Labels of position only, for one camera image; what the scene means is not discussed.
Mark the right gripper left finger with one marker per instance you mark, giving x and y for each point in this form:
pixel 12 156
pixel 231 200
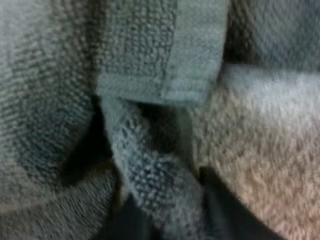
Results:
pixel 127 222

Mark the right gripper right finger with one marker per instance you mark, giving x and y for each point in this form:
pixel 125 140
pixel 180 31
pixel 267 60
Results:
pixel 232 220

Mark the grey-green towel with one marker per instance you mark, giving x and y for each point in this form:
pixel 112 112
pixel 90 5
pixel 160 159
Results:
pixel 155 175

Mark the pile of grey-green towels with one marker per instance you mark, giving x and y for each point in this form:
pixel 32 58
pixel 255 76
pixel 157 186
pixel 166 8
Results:
pixel 42 105

